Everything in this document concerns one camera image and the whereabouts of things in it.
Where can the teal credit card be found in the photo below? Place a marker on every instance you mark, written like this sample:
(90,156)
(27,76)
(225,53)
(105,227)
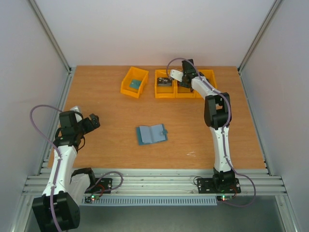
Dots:
(135,84)

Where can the left aluminium frame post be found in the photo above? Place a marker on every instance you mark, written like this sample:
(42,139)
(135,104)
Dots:
(49,34)

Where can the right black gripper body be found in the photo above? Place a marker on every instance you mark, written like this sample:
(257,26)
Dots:
(186,80)

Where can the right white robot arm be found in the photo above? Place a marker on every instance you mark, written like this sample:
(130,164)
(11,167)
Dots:
(217,116)

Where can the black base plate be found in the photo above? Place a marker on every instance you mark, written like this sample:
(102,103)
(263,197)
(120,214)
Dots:
(103,186)
(206,186)

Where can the yellow bin with red card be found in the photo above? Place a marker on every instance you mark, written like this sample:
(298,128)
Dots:
(182,92)

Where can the aluminium rail base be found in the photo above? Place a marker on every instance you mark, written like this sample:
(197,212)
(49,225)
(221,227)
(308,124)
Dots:
(181,182)

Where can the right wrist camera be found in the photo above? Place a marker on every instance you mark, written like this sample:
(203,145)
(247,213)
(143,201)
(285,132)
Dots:
(176,75)

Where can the aluminium frame post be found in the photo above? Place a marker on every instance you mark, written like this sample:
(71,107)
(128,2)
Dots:
(49,34)
(260,33)

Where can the right aluminium frame post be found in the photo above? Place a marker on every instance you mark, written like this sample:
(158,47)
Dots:
(260,33)

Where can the single yellow bin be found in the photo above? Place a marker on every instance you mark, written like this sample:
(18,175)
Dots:
(138,74)

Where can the grey slotted cable duct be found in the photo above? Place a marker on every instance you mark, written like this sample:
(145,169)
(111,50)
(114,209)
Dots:
(152,201)

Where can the yellow bin with blue card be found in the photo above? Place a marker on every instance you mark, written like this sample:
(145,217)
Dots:
(209,75)

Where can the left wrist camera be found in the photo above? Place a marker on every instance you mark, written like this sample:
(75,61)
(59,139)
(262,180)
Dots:
(78,113)

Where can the blue card holder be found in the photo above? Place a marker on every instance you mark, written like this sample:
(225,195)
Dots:
(147,135)

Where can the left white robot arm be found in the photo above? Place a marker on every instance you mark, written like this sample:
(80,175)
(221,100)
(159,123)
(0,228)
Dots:
(58,208)

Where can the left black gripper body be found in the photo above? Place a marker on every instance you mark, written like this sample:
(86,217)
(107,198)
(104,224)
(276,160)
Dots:
(90,127)

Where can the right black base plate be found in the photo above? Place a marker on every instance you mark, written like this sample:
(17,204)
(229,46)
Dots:
(206,186)

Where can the black credit card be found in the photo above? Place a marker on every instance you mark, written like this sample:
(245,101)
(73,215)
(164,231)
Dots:
(164,82)

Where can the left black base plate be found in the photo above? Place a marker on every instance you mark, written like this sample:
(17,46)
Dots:
(103,186)

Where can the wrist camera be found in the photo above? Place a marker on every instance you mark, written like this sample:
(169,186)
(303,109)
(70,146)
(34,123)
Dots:
(176,75)
(78,113)

